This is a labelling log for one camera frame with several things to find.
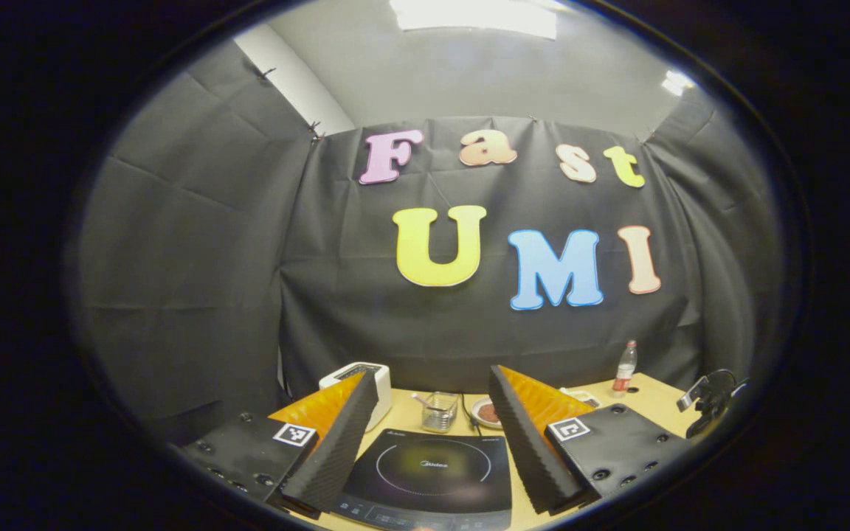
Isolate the white divided dish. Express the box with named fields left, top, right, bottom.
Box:
left=559, top=387, right=604, bottom=409

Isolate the clear red-label water bottle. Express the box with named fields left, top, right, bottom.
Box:
left=612, top=340, right=638, bottom=398

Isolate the large ceiling light panel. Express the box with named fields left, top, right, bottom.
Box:
left=390, top=0, right=559, bottom=39

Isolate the white round plate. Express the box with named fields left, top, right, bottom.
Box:
left=469, top=396, right=504, bottom=430

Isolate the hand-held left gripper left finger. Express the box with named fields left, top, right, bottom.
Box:
left=174, top=371, right=380, bottom=517

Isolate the white toaster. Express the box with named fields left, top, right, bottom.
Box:
left=319, top=361, right=393, bottom=432

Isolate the black induction cooktop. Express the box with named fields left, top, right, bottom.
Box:
left=333, top=430, right=514, bottom=531

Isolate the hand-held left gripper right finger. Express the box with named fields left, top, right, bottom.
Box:
left=488, top=364, right=691, bottom=516

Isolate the small ceiling light panel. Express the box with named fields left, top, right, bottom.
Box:
left=661, top=70, right=695, bottom=97

